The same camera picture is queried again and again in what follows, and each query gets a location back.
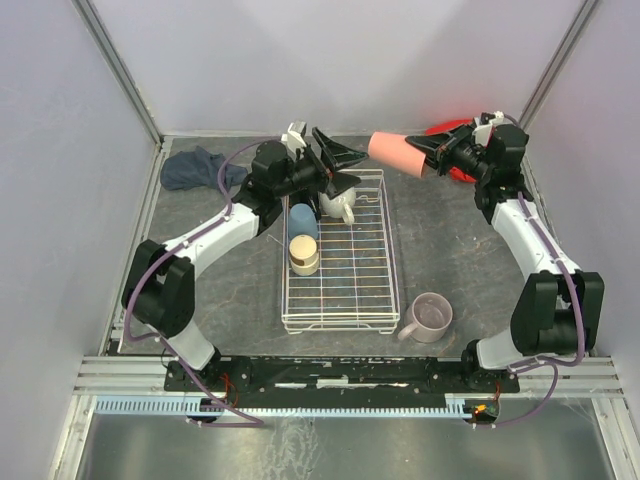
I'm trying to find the pink plastic cup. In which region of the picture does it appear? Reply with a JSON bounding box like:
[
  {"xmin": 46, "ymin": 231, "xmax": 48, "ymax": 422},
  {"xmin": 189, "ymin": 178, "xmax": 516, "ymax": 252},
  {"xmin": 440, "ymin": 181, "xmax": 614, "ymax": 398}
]
[{"xmin": 368, "ymin": 132, "xmax": 426, "ymax": 178}]

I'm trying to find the lilac ceramic mug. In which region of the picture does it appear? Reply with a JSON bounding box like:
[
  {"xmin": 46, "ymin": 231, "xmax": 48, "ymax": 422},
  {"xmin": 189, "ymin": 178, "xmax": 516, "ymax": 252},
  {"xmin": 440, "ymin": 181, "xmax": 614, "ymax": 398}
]
[{"xmin": 397, "ymin": 292, "xmax": 453, "ymax": 343}]

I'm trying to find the red cloth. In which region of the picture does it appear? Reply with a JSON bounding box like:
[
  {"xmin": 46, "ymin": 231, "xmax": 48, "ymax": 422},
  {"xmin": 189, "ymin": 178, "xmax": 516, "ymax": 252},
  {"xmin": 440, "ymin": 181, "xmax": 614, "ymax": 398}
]
[{"xmin": 425, "ymin": 118, "xmax": 476, "ymax": 184}]

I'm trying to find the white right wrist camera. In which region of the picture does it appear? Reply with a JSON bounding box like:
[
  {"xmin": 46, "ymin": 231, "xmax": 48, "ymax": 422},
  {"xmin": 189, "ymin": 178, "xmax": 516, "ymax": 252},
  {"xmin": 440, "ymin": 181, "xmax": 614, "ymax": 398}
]
[{"xmin": 472, "ymin": 111, "xmax": 507, "ymax": 147}]

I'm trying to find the dark blue cloth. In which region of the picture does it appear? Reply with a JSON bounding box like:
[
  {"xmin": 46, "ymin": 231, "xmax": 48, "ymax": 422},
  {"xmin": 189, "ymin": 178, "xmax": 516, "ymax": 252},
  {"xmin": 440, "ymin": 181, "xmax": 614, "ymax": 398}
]
[{"xmin": 159, "ymin": 147, "xmax": 226, "ymax": 191}]

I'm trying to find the cream ceramic mug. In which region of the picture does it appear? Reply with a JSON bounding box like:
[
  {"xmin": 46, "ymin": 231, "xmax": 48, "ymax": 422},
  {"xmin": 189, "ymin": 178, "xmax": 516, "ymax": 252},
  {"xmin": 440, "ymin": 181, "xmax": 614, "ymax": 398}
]
[{"xmin": 319, "ymin": 187, "xmax": 356, "ymax": 226}]

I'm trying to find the white slotted cable duct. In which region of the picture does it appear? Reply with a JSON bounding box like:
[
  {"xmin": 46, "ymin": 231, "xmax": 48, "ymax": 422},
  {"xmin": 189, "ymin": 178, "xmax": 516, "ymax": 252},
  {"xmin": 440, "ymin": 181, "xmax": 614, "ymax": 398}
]
[{"xmin": 94, "ymin": 395, "xmax": 471, "ymax": 419}]

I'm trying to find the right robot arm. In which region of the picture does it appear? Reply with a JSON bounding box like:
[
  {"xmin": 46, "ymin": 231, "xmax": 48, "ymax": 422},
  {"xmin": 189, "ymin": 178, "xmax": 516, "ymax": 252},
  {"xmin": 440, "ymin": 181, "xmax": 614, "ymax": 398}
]
[{"xmin": 406, "ymin": 123, "xmax": 605, "ymax": 374}]

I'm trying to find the blue plastic cup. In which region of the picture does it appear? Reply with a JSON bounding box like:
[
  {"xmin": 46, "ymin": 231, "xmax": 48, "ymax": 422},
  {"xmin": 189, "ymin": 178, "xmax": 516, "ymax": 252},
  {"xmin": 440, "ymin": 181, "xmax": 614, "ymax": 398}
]
[{"xmin": 287, "ymin": 203, "xmax": 319, "ymax": 240}]

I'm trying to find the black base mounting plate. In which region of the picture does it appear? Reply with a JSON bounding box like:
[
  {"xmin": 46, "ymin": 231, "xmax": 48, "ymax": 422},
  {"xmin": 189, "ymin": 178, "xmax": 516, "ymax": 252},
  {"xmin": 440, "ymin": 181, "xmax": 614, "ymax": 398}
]
[{"xmin": 195, "ymin": 356, "xmax": 520, "ymax": 408}]

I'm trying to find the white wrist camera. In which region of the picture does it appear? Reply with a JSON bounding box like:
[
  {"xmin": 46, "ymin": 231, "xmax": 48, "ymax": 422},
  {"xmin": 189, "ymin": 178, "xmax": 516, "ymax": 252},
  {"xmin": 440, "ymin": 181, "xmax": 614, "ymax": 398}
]
[
  {"xmin": 472, "ymin": 111, "xmax": 507, "ymax": 147},
  {"xmin": 280, "ymin": 121, "xmax": 307, "ymax": 153}
]

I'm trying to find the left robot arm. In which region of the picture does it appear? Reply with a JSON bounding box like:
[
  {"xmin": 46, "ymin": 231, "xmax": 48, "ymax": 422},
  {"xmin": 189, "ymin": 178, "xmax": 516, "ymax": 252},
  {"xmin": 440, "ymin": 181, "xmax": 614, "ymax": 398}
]
[{"xmin": 121, "ymin": 124, "xmax": 368, "ymax": 371}]

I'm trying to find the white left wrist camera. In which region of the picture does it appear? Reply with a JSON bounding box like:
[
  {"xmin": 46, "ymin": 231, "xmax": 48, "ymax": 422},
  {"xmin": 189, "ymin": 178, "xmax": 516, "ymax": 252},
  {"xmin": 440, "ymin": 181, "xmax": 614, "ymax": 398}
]
[{"xmin": 280, "ymin": 121, "xmax": 307, "ymax": 153}]

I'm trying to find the black mug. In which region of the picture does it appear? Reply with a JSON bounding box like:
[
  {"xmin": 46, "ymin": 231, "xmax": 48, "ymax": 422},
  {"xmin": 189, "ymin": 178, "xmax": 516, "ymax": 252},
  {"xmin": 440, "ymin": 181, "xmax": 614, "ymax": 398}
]
[{"xmin": 306, "ymin": 192, "xmax": 322, "ymax": 222}]

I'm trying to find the white wire dish rack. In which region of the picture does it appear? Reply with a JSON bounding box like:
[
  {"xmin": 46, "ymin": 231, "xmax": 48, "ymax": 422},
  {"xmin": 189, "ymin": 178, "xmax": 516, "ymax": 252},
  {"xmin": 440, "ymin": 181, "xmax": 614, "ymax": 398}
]
[{"xmin": 281, "ymin": 169, "xmax": 401, "ymax": 335}]

